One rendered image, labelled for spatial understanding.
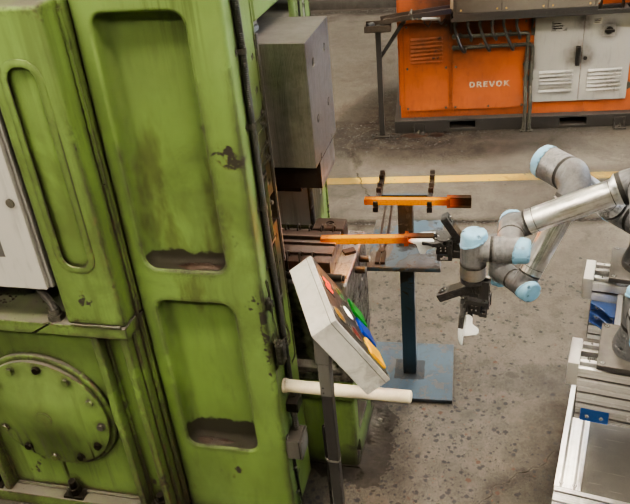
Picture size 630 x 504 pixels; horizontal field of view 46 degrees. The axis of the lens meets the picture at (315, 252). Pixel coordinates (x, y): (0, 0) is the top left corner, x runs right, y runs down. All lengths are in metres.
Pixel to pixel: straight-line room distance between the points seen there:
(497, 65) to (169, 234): 4.04
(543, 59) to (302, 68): 3.96
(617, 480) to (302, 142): 1.63
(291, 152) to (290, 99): 0.18
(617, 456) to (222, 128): 1.87
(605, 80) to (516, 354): 2.98
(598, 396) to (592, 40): 3.89
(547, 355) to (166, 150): 2.20
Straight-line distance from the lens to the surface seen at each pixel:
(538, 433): 3.38
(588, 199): 2.21
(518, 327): 3.93
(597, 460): 3.02
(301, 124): 2.33
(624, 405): 2.61
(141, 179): 2.36
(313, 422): 3.08
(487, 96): 6.11
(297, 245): 2.71
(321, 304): 2.04
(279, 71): 2.29
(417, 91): 6.07
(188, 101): 2.19
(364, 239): 2.66
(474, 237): 2.12
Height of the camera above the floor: 2.37
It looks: 31 degrees down
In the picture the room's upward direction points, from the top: 6 degrees counter-clockwise
